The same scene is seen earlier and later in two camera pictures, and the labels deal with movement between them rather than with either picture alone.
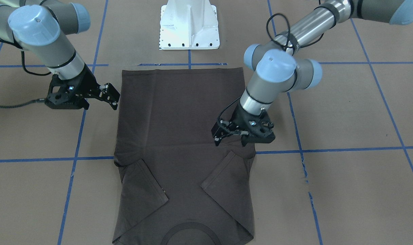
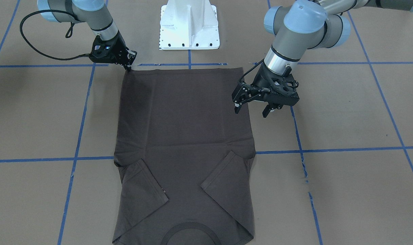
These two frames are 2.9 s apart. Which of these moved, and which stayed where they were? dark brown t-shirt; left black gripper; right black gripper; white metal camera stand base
Moved: left black gripper; right black gripper
Stayed: dark brown t-shirt; white metal camera stand base
